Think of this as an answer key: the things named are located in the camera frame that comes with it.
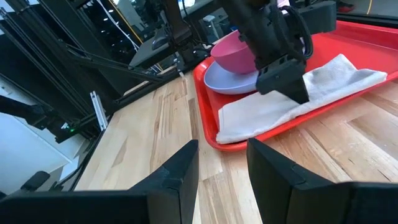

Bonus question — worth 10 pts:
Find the red plastic tray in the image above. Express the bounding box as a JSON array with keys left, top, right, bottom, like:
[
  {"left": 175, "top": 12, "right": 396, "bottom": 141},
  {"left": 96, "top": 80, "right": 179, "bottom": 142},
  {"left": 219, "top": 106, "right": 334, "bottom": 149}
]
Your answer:
[{"left": 192, "top": 20, "right": 398, "bottom": 152}]

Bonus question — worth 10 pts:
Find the black computer mouse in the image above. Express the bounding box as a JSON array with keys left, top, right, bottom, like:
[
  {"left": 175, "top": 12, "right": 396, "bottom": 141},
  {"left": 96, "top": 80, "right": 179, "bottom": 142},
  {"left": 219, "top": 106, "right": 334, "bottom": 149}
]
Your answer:
[{"left": 151, "top": 29, "right": 171, "bottom": 50}]

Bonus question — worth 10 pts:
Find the black desk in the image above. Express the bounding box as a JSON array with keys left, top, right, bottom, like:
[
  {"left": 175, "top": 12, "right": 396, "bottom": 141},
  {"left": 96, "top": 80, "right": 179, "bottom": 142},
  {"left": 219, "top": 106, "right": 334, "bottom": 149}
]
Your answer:
[{"left": 129, "top": 30, "right": 175, "bottom": 68}]

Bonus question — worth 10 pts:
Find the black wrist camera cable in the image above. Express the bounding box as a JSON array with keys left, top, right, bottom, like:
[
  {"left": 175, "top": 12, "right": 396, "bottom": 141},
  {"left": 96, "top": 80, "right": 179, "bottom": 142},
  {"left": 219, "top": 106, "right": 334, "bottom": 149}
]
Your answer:
[{"left": 272, "top": 4, "right": 314, "bottom": 62}]

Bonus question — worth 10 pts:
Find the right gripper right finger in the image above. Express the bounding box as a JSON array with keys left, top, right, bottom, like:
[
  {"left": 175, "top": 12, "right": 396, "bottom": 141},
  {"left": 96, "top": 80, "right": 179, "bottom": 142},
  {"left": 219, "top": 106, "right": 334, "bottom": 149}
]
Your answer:
[{"left": 247, "top": 138, "right": 398, "bottom": 224}]

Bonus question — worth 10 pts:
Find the magenta plastic bowl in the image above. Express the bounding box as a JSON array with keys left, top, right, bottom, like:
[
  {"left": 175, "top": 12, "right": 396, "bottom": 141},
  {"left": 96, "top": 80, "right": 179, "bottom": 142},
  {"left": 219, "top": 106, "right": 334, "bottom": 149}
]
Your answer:
[{"left": 210, "top": 29, "right": 259, "bottom": 75}]

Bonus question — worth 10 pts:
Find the beige cloth napkin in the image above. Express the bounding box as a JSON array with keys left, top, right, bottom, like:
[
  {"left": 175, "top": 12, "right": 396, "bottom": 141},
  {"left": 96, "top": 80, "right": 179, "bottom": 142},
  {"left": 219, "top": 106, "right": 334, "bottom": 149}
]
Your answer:
[{"left": 216, "top": 53, "right": 389, "bottom": 145}]

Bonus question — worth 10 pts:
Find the person's foot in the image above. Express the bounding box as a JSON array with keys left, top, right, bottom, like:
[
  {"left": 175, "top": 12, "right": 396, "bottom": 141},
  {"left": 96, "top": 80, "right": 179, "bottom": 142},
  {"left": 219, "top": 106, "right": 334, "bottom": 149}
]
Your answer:
[{"left": 337, "top": 0, "right": 356, "bottom": 13}]

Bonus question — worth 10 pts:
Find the lavender plastic plate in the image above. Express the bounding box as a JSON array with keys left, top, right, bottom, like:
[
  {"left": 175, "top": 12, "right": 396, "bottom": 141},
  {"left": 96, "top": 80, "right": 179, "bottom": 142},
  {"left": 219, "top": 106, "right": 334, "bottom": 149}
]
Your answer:
[{"left": 203, "top": 60, "right": 261, "bottom": 96}]

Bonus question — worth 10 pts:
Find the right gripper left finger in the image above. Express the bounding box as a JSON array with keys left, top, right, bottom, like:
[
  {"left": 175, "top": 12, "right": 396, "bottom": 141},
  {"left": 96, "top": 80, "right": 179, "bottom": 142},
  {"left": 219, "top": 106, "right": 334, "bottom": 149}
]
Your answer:
[{"left": 0, "top": 139, "right": 200, "bottom": 224}]

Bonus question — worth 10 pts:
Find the silver aluminium bracket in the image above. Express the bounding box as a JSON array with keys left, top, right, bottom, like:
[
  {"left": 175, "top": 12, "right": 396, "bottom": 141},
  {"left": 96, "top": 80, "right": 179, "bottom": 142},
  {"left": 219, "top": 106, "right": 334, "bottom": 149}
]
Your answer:
[{"left": 90, "top": 90, "right": 109, "bottom": 132}]

